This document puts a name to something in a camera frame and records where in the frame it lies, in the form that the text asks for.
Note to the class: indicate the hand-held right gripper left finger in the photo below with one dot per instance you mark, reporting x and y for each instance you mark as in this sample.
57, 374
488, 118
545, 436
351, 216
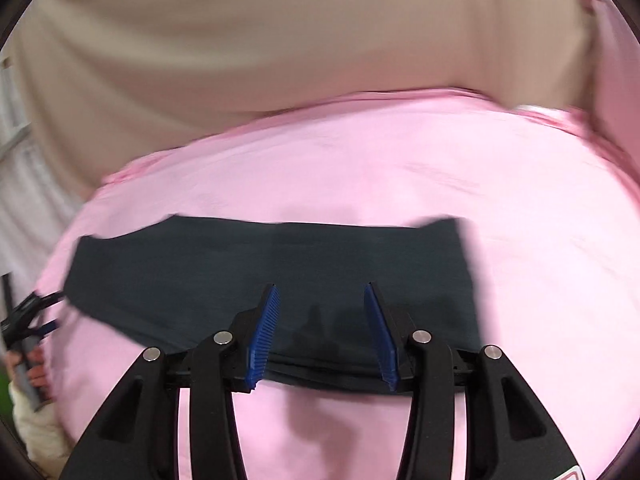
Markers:
264, 336

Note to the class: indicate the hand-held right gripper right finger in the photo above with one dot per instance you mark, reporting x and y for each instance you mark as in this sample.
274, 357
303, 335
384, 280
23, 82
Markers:
380, 335

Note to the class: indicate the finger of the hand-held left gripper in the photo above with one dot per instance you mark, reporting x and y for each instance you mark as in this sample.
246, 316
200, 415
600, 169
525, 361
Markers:
46, 327
35, 304

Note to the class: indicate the dark pants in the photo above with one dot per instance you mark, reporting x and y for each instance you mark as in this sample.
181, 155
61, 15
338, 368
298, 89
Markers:
210, 280

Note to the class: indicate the person's left forearm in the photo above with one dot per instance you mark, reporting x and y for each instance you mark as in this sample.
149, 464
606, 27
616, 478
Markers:
37, 430

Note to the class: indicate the person's left hand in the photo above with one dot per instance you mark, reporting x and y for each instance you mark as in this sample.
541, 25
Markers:
36, 374

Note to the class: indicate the white satin curtain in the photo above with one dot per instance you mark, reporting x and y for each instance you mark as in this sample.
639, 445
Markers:
25, 195

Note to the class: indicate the pink bed sheet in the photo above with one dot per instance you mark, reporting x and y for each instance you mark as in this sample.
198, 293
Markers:
320, 170

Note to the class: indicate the beige fabric backdrop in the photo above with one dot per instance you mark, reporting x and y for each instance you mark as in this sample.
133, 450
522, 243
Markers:
260, 35

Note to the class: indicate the pink hanging cloth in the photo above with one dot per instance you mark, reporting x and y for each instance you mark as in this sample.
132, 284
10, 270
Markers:
612, 60

